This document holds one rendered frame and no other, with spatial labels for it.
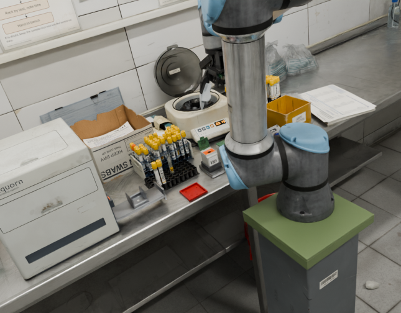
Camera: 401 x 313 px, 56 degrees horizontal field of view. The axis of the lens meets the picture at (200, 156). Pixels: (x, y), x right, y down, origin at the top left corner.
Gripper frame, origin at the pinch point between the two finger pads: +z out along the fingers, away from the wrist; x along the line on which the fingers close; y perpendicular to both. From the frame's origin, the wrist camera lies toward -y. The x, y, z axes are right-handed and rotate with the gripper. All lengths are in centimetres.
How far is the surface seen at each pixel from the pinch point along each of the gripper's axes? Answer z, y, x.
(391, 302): 105, 34, 56
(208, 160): 13.6, 10.7, -12.1
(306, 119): 14.2, 6.9, 31.6
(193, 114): 7.7, -15.5, -5.0
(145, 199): 15.2, 16.5, -36.6
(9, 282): 22, 20, -79
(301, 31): 1, -61, 83
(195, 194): 19.7, 17.2, -21.0
